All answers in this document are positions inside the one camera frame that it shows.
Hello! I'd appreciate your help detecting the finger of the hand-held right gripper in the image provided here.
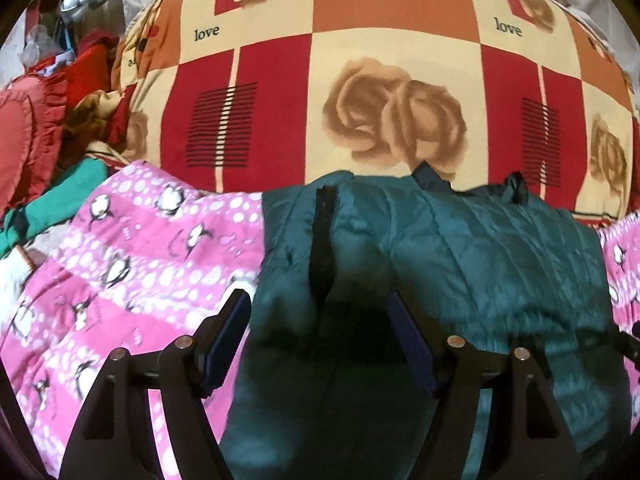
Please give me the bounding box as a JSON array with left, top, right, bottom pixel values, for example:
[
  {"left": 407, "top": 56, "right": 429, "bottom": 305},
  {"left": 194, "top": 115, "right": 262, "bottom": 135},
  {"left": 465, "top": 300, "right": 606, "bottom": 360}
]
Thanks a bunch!
[{"left": 612, "top": 320, "right": 640, "bottom": 367}]

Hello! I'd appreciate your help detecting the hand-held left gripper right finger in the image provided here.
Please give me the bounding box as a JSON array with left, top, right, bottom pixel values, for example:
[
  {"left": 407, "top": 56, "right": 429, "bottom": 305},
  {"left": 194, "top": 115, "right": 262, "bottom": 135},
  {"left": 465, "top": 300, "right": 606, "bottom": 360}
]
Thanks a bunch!
[{"left": 386, "top": 291, "right": 583, "bottom": 480}]

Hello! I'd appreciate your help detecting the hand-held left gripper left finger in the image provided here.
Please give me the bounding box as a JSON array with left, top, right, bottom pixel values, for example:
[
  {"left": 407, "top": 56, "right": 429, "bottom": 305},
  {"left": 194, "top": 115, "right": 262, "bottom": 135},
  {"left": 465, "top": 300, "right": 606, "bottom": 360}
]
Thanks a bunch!
[{"left": 59, "top": 290, "right": 252, "bottom": 480}]

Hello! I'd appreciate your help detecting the teal quilted puffer jacket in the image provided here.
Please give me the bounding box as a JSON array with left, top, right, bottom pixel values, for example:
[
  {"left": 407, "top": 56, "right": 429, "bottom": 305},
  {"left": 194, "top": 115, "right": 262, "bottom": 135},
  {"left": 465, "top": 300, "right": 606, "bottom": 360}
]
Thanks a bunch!
[{"left": 220, "top": 160, "right": 633, "bottom": 480}]

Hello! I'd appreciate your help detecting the pink penguin print blanket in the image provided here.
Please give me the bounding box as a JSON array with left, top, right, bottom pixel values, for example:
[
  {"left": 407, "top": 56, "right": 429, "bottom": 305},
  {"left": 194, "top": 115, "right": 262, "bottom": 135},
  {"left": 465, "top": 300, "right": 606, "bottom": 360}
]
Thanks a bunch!
[{"left": 0, "top": 160, "right": 640, "bottom": 480}]

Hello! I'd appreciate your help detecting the green cloth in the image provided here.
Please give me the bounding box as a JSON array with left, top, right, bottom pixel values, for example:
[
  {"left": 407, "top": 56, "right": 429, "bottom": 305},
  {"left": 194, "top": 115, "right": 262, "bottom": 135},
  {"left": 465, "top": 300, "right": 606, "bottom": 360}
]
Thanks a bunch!
[{"left": 0, "top": 160, "right": 112, "bottom": 257}]

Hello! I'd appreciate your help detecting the yellow brown patterned cloth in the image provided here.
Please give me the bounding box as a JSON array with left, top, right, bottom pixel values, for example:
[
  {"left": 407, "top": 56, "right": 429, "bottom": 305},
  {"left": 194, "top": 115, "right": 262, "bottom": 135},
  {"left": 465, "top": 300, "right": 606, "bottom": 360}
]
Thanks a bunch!
[{"left": 65, "top": 89, "right": 137, "bottom": 162}]

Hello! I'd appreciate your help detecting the red heart ruffled cushion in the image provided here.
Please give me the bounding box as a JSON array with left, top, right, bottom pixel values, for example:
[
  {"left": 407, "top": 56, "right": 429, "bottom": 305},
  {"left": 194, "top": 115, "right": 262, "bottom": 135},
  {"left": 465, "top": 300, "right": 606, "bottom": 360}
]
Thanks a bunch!
[{"left": 0, "top": 72, "right": 71, "bottom": 217}]

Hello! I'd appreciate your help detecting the red cloth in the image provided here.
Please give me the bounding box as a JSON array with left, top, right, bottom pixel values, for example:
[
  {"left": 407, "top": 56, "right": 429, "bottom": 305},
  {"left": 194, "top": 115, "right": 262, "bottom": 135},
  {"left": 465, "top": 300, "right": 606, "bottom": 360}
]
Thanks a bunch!
[{"left": 64, "top": 30, "right": 121, "bottom": 97}]

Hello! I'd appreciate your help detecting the rose print checkered quilt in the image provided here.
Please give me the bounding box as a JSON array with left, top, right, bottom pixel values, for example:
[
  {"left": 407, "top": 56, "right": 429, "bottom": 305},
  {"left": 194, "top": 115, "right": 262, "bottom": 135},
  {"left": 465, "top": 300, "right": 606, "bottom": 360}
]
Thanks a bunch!
[{"left": 112, "top": 0, "right": 640, "bottom": 221}]

